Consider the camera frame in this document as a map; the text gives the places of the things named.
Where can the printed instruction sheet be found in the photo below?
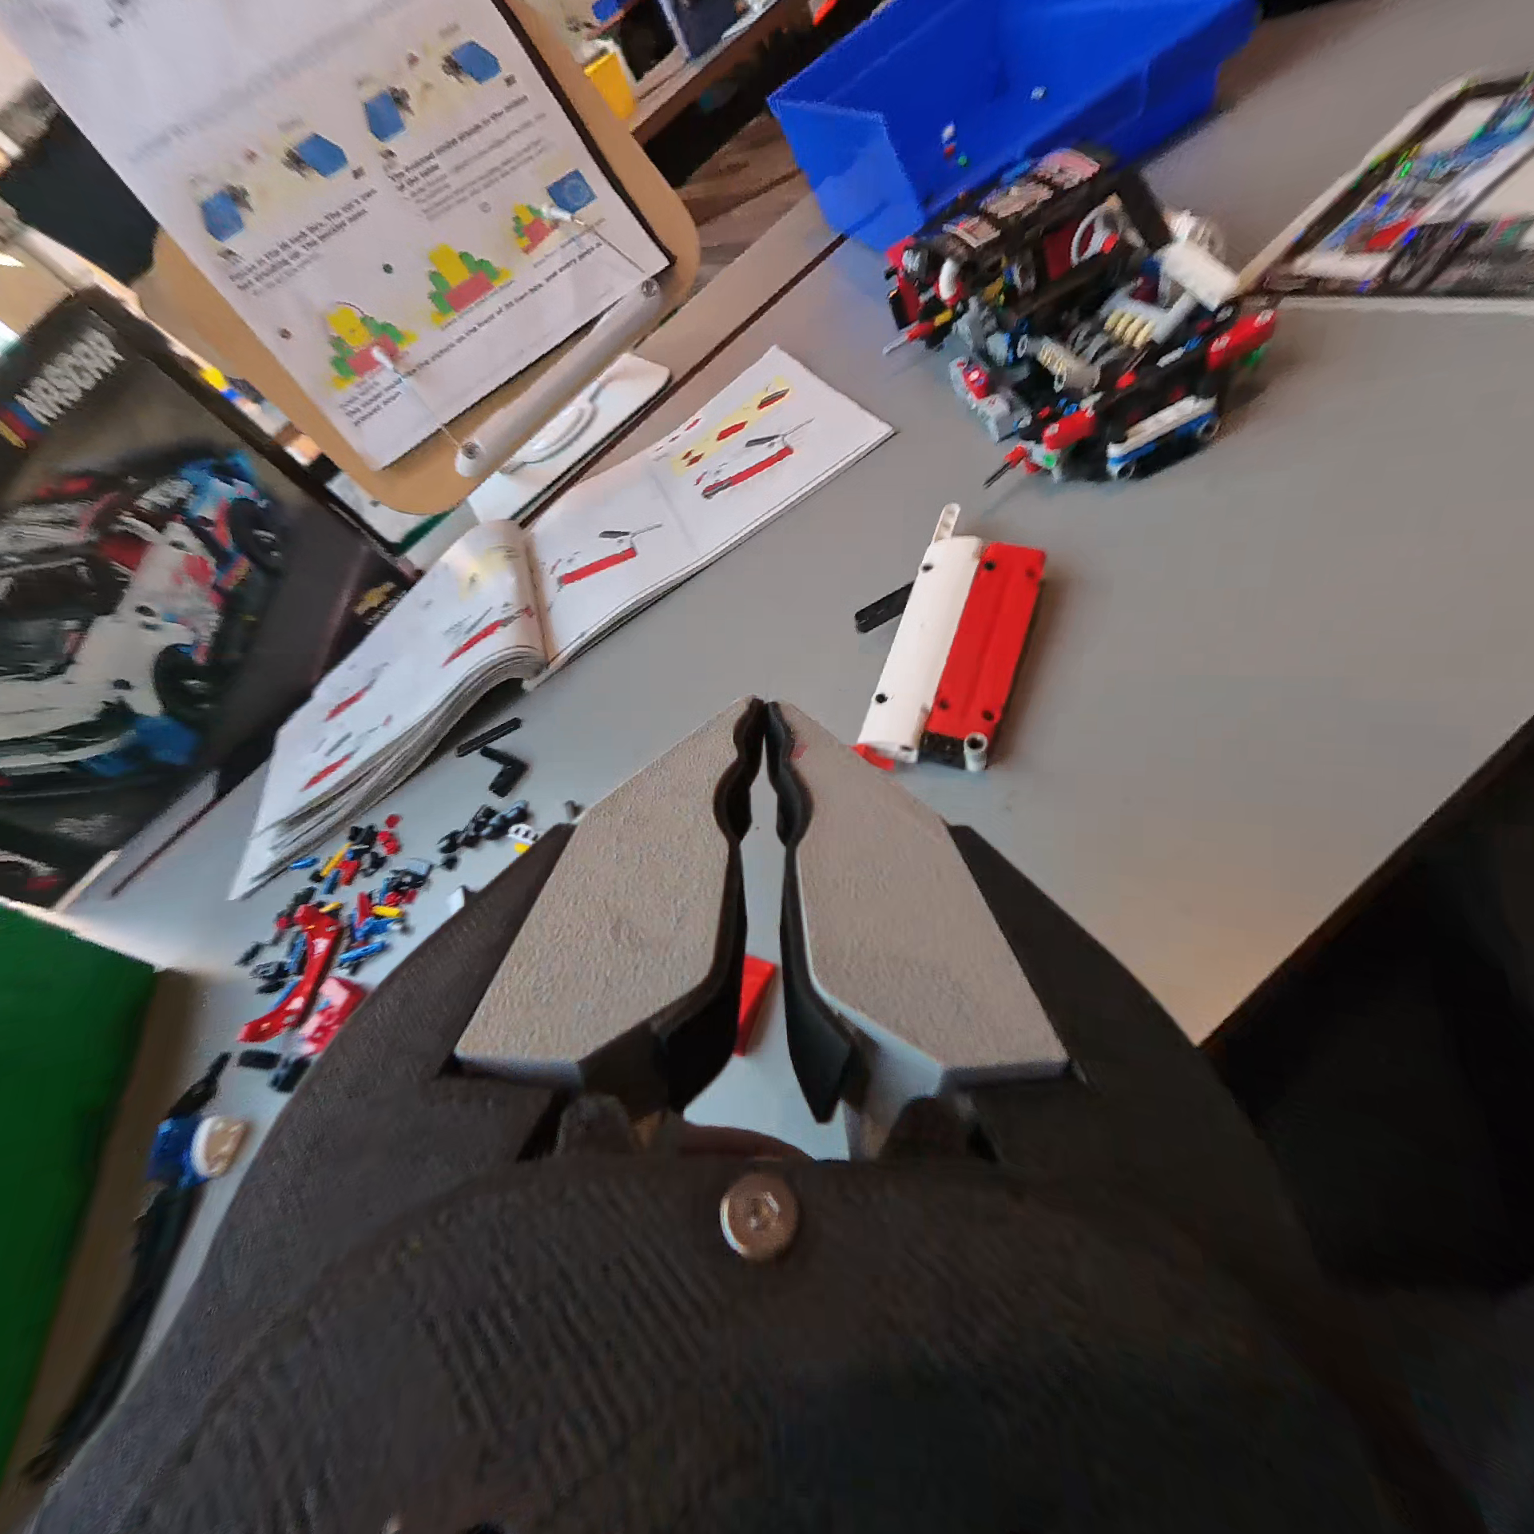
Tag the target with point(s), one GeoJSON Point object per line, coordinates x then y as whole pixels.
{"type": "Point", "coordinates": [360, 180]}

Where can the yellow container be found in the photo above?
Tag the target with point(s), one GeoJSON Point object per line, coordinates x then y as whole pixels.
{"type": "Point", "coordinates": [610, 81]}

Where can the pile of small brick pieces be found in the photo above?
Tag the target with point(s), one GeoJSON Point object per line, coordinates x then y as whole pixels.
{"type": "Point", "coordinates": [314, 960]}

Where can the wooden board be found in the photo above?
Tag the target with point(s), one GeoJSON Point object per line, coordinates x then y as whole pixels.
{"type": "Point", "coordinates": [654, 180]}

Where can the blue plastic bin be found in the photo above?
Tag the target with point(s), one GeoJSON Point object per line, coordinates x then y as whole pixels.
{"type": "Point", "coordinates": [959, 72]}

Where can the red and white brick panel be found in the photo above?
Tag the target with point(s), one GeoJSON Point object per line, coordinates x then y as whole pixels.
{"type": "Point", "coordinates": [993, 648]}

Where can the black brick beam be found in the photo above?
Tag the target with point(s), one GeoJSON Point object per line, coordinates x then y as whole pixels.
{"type": "Point", "coordinates": [884, 609]}

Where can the open instruction booklet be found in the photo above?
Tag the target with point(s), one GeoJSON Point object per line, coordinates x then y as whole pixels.
{"type": "Point", "coordinates": [670, 516]}

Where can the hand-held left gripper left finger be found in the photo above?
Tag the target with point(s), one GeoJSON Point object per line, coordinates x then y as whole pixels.
{"type": "Point", "coordinates": [610, 936]}

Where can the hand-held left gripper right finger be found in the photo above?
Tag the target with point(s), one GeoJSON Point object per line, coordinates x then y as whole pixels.
{"type": "Point", "coordinates": [922, 947]}

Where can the toy car box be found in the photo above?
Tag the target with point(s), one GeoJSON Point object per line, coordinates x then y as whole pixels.
{"type": "Point", "coordinates": [144, 600]}

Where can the green baseplate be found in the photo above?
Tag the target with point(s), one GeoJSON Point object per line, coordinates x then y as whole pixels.
{"type": "Point", "coordinates": [60, 1139]}

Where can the brick-built toy race car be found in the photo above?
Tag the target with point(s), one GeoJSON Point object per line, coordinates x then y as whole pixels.
{"type": "Point", "coordinates": [1077, 337]}

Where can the small red brick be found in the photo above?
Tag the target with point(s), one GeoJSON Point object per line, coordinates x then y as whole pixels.
{"type": "Point", "coordinates": [754, 1002]}

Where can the holographic sticker sheet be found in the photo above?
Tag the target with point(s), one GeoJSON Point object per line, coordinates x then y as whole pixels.
{"type": "Point", "coordinates": [1413, 193]}

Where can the grey desk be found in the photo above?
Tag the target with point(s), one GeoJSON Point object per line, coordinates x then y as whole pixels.
{"type": "Point", "coordinates": [1198, 721]}

